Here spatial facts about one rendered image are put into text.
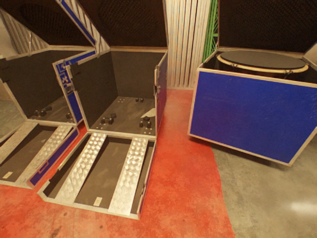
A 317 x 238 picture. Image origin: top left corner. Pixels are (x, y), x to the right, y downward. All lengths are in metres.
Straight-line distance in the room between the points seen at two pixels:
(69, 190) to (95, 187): 0.23
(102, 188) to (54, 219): 0.40
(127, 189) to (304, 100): 1.61
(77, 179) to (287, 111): 1.95
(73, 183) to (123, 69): 1.71
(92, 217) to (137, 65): 1.96
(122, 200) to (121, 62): 1.89
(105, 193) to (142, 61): 1.79
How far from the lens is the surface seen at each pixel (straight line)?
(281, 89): 1.50
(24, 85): 2.71
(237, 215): 1.59
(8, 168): 2.30
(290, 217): 1.80
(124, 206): 1.48
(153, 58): 2.36
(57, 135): 2.22
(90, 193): 1.63
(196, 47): 3.28
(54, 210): 1.71
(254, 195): 1.76
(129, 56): 2.45
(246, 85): 1.47
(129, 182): 1.53
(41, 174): 1.95
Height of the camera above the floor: 1.34
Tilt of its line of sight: 34 degrees down
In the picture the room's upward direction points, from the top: straight up
